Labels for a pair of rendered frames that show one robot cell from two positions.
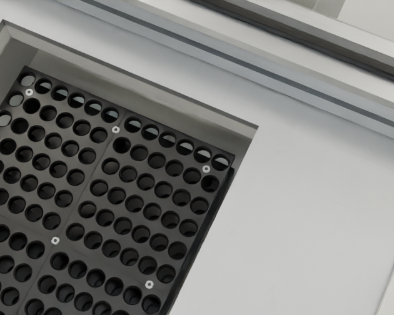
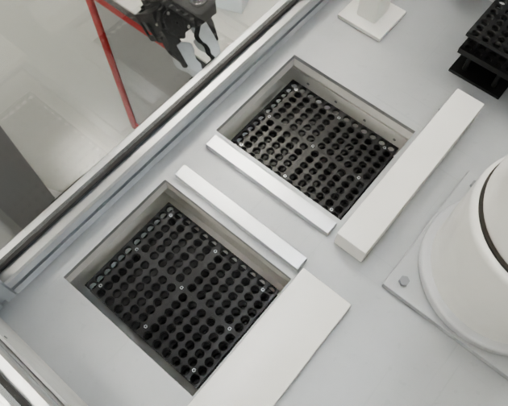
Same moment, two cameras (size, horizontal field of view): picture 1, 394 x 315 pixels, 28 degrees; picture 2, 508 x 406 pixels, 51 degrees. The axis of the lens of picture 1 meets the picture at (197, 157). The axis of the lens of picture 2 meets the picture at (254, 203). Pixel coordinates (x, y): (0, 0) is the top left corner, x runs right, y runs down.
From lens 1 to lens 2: 0.64 m
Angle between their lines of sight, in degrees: 29
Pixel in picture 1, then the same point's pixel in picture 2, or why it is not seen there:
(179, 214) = (312, 101)
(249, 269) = (350, 70)
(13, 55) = not seen: hidden behind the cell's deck
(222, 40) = (267, 43)
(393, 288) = (368, 30)
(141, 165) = (288, 110)
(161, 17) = (250, 60)
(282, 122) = (294, 47)
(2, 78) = not seen: hidden behind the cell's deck
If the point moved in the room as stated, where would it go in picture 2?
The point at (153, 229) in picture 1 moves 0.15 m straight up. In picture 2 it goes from (316, 112) to (327, 51)
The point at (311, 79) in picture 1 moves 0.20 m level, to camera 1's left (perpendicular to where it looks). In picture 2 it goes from (290, 22) to (268, 121)
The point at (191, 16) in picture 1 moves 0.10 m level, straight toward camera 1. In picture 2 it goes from (254, 49) to (316, 59)
